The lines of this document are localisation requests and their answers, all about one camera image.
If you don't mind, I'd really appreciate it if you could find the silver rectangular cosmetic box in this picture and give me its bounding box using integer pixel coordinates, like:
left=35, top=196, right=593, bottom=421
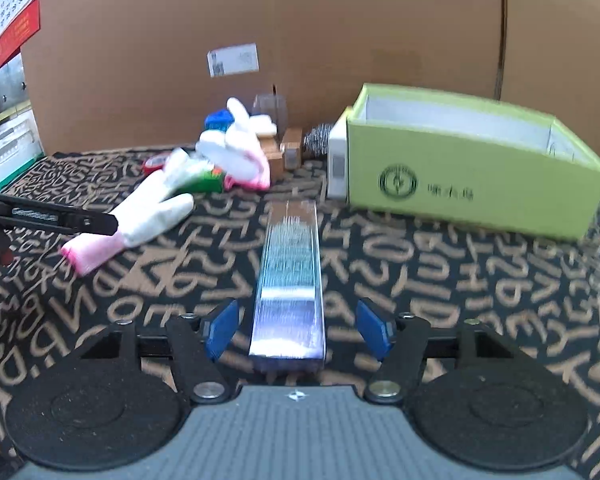
left=249, top=200, right=326, bottom=373

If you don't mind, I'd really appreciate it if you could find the white pink glove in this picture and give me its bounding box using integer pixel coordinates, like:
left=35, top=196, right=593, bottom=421
left=60, top=148, right=194, bottom=275
left=195, top=98, right=277, bottom=191

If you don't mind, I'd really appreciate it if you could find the white storage shelf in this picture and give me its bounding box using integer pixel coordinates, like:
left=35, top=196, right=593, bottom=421
left=0, top=101, right=45, bottom=191

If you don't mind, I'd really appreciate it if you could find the patterned black tan cloth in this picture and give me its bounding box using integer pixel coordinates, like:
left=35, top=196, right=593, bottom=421
left=0, top=162, right=600, bottom=479

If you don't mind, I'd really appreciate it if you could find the red tape roll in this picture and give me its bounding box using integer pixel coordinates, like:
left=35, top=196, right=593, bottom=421
left=142, top=152, right=171, bottom=176

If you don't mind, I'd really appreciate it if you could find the white yellow carton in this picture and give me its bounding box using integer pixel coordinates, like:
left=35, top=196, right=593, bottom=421
left=327, top=107, right=352, bottom=200

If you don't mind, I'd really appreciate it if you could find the green snack packet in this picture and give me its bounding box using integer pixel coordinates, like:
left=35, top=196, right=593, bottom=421
left=178, top=168, right=225, bottom=194

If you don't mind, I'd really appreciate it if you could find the large brown cardboard box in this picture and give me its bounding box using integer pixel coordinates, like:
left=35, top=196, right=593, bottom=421
left=22, top=0, right=600, bottom=155

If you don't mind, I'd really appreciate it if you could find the green cardboard box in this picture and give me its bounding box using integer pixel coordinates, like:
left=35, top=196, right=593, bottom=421
left=346, top=84, right=600, bottom=240

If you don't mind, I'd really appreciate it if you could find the blue cube box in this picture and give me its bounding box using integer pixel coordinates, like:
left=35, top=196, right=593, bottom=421
left=204, top=108, right=234, bottom=132

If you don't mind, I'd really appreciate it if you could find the steel wool scrubber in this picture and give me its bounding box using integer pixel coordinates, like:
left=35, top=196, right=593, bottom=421
left=302, top=122, right=334, bottom=159

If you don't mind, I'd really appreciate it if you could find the white shipping label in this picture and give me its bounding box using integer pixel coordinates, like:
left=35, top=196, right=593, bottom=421
left=207, top=44, right=260, bottom=78

